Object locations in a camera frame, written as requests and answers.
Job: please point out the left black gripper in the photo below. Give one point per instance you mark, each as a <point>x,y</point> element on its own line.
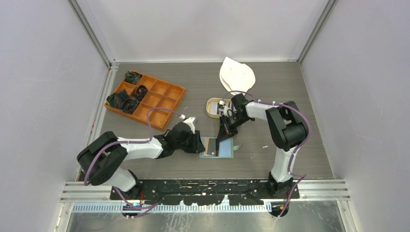
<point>197,146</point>

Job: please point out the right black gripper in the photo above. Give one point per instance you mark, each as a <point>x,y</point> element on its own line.
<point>225,132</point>

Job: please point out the black card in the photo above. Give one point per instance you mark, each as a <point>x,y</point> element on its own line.
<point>210,147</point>

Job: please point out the green card holder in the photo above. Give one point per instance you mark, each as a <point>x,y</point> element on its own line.
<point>226,149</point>

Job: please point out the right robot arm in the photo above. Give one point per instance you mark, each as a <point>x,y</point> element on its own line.
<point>289,130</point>

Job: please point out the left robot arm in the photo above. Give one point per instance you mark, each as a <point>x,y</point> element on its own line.
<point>101,160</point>

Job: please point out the beige oval card tray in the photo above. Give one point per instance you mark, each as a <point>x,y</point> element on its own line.
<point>211,107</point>

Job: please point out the white folded cloth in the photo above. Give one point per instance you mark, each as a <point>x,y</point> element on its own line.
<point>236,76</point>

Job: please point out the orange compartment tray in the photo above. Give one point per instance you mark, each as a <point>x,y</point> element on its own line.
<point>155,108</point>

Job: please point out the dark rolled sock middle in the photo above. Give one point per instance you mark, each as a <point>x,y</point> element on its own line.
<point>140,92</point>

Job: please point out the dark rolled sock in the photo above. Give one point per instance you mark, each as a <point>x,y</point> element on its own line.
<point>140,92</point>
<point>132,77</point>

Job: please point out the dark rolled socks large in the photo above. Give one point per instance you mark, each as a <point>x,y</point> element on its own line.
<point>122,101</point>

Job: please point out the dark rolled sock top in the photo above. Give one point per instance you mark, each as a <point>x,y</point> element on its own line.
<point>132,77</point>

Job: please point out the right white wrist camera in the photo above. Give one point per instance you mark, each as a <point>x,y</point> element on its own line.
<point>225,108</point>

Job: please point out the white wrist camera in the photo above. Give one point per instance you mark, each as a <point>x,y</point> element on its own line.
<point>190,121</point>
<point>225,108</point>

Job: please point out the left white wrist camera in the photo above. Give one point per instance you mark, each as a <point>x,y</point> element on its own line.
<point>190,121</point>

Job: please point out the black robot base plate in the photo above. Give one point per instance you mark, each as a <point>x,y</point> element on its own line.
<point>204,192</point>

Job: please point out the perforated metal rail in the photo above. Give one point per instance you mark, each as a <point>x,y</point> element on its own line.
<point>181,208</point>

